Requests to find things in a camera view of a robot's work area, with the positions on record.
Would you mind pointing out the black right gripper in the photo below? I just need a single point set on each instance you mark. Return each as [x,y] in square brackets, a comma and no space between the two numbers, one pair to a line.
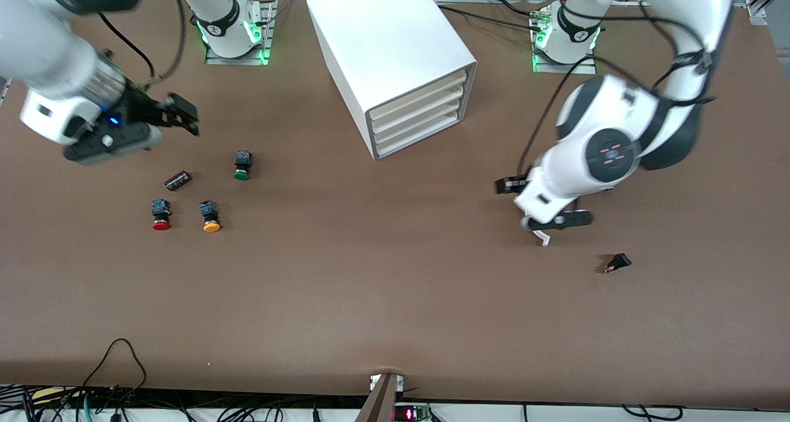
[141,108]

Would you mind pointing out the green push button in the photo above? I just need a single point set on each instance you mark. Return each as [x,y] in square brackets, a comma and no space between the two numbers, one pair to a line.
[242,166]

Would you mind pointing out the white plastic tray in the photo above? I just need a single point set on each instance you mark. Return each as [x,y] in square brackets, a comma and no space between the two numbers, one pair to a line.
[419,133]

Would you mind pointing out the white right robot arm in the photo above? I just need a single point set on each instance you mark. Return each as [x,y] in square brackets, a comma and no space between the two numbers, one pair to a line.
[43,52]

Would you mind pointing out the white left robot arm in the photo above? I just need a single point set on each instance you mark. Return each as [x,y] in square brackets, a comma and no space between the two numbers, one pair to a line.
[611,153]

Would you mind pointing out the red push button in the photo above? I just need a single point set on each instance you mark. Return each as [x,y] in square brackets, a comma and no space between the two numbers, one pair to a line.
[161,215]

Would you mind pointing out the yellow push button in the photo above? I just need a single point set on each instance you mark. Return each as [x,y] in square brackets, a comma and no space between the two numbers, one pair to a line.
[210,217]

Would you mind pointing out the white curved plastic clip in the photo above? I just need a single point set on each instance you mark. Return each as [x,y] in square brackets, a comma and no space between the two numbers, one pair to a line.
[543,237]

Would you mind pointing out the black rectangular component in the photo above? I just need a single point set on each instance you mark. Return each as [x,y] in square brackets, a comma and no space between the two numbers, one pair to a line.
[178,181]

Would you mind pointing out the red LED display device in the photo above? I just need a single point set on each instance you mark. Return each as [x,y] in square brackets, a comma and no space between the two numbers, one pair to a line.
[410,413]

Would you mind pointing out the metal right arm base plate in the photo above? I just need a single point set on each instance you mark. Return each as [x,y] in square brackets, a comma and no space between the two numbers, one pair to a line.
[237,60]

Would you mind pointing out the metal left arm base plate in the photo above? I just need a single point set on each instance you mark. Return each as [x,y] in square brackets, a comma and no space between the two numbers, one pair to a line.
[565,68]

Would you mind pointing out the black rocker switch red tip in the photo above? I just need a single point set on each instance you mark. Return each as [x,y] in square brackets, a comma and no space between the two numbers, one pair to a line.
[619,262]

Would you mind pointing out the brown camera mount post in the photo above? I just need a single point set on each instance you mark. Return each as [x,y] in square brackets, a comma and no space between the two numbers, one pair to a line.
[379,403]

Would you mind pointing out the aluminium frame profile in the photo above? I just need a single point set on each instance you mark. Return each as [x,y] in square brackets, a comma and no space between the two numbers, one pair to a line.
[758,10]

